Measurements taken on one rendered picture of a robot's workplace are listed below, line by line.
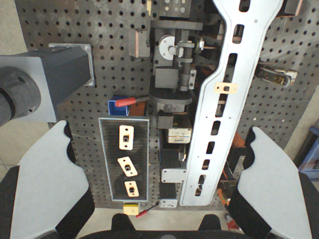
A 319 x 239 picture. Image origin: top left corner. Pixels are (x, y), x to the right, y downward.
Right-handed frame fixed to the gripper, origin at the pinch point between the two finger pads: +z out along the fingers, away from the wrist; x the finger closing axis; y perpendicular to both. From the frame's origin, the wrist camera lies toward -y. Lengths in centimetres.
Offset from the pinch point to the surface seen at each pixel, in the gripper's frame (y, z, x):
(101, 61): 9, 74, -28
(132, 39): -3.5, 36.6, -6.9
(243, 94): 13, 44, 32
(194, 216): 271, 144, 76
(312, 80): 13, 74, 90
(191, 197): 73, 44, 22
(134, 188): 45, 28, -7
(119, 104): 11.8, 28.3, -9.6
